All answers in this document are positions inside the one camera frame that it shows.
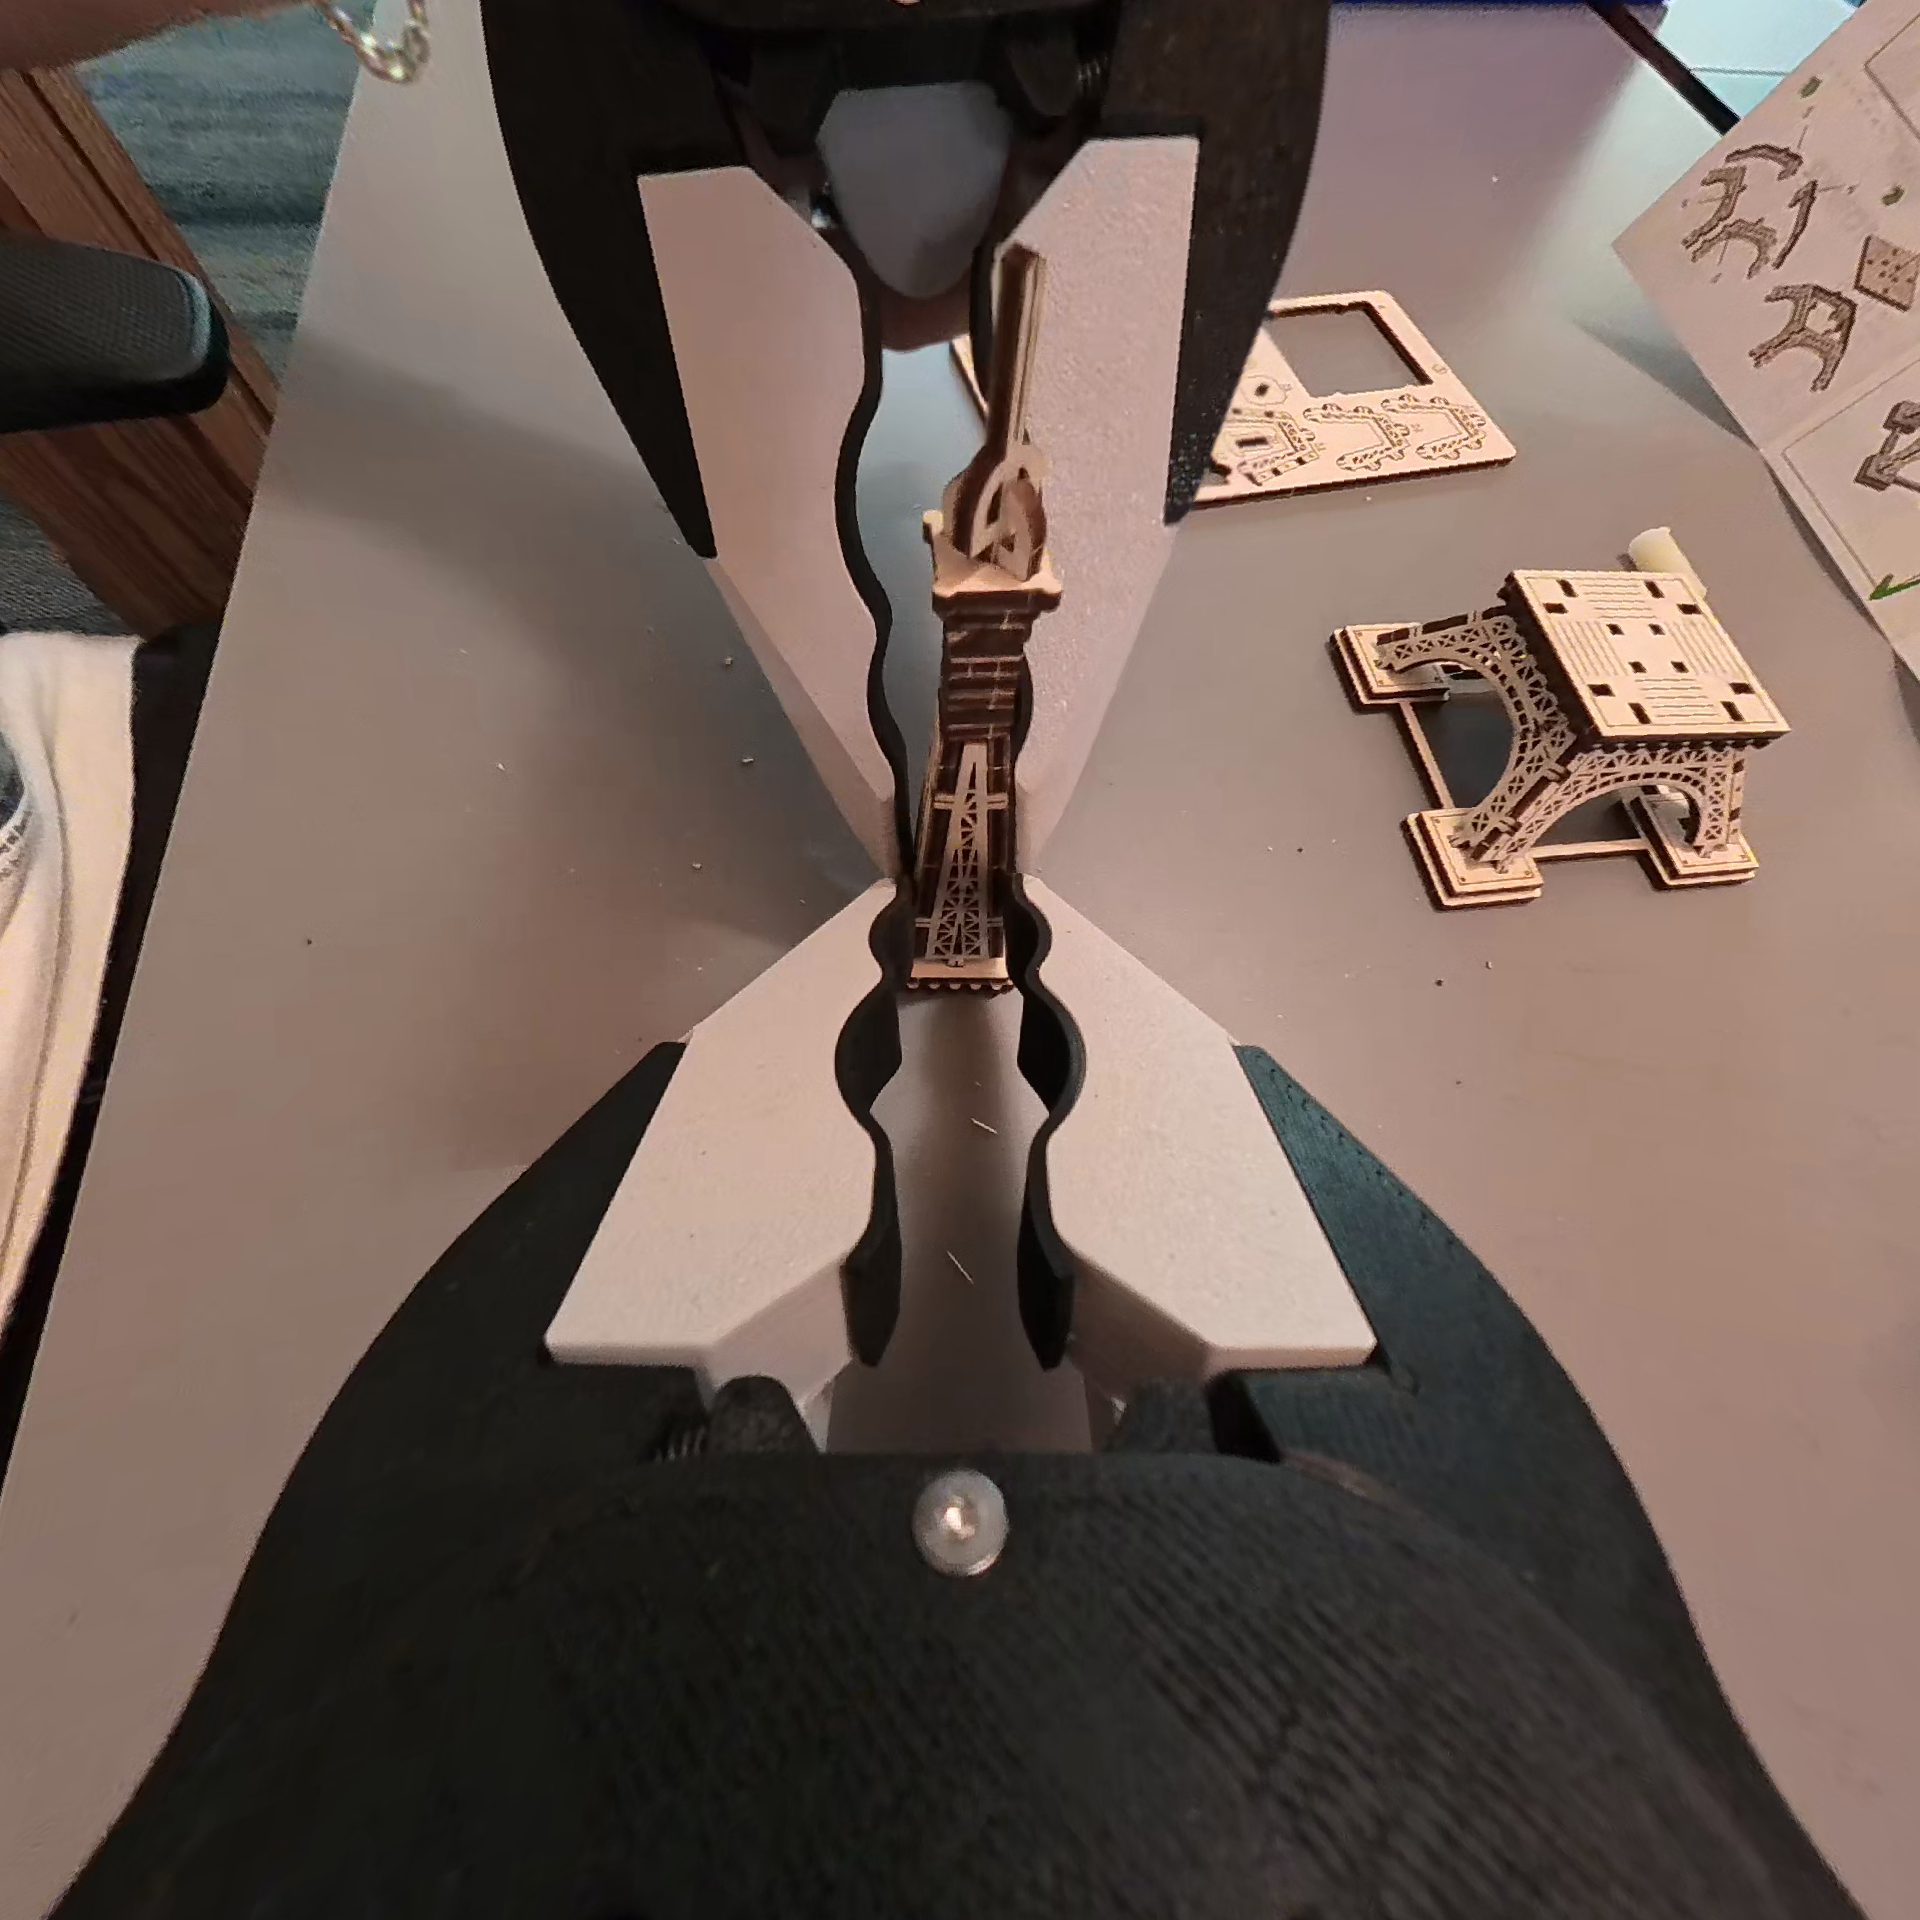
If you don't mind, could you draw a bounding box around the wooden tower model spire section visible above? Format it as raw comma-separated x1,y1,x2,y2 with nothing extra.
905,240,1070,994

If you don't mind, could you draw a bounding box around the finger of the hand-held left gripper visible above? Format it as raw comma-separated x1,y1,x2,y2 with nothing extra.
996,134,1204,876
636,163,922,869

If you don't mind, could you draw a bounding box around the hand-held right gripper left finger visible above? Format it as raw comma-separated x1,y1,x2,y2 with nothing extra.
544,882,922,1451

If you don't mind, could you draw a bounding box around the wooden tower model base section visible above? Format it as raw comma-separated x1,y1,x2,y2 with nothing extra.
1328,566,1796,912

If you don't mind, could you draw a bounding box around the paper instruction sheet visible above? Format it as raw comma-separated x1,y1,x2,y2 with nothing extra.
1612,0,1920,682

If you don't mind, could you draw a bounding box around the wooden puzzle cutout sheet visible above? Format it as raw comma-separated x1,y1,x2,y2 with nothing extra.
949,288,1520,514

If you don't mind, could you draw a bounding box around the brown wooden cabinet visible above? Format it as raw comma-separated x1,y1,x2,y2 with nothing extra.
0,67,281,635

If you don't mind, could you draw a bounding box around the person's white printed shirt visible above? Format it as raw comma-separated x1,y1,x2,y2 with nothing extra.
0,632,140,1329

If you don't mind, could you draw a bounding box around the black chair armrest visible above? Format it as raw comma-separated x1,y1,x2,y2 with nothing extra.
0,237,230,434

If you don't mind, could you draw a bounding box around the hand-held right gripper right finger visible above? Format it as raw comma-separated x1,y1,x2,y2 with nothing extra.
1017,882,1382,1445

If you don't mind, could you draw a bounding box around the person's left forearm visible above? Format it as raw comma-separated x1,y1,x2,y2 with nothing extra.
0,0,330,73

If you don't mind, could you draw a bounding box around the silver metal chain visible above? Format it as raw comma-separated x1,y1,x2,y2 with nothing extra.
310,0,441,88

